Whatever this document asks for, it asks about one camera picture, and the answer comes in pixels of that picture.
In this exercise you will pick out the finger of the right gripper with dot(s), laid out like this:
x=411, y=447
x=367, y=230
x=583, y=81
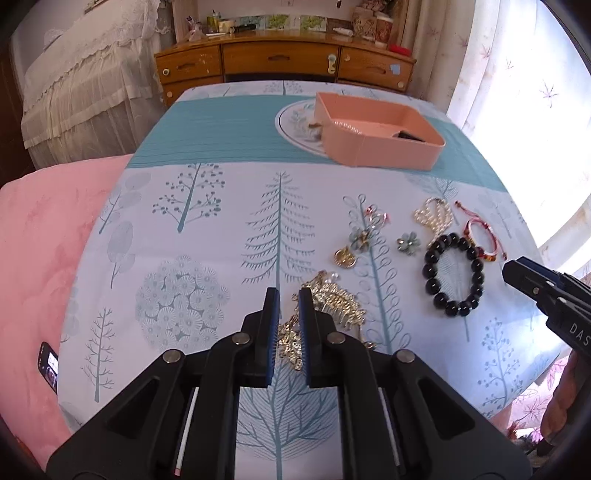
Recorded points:
x=547, y=273
x=527, y=281

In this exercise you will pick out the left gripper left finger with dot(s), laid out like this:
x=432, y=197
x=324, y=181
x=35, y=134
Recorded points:
x=260, y=354

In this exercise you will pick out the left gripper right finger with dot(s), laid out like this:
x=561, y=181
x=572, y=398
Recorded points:
x=315, y=326

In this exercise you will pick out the gold hair comb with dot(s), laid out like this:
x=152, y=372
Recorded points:
x=346, y=311

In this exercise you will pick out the blue flower gold earring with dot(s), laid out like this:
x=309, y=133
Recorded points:
x=361, y=239

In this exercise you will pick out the pink jewelry box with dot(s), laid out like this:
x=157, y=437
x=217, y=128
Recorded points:
x=363, y=132

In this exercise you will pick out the right hand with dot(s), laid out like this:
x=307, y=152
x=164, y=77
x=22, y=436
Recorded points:
x=555, y=416

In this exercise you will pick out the gold round pendant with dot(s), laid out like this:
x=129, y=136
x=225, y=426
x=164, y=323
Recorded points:
x=345, y=258

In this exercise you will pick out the tree-print bed sheet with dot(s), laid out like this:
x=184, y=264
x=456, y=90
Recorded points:
x=229, y=195

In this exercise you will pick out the floral curtain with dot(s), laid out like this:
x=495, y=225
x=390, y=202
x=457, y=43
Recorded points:
x=507, y=74

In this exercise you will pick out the black smartphone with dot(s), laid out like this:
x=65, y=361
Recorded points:
x=47, y=364

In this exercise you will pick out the pink blanket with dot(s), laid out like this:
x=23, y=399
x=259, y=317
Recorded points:
x=46, y=218

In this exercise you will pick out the red small box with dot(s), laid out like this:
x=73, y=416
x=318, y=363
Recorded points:
x=400, y=50

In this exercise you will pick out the wooden dresser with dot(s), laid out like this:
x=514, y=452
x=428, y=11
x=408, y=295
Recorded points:
x=281, y=55

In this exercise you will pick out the white lace cover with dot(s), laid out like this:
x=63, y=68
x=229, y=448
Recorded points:
x=94, y=92

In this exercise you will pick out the floral tin can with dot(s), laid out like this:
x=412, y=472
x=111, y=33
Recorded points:
x=384, y=26

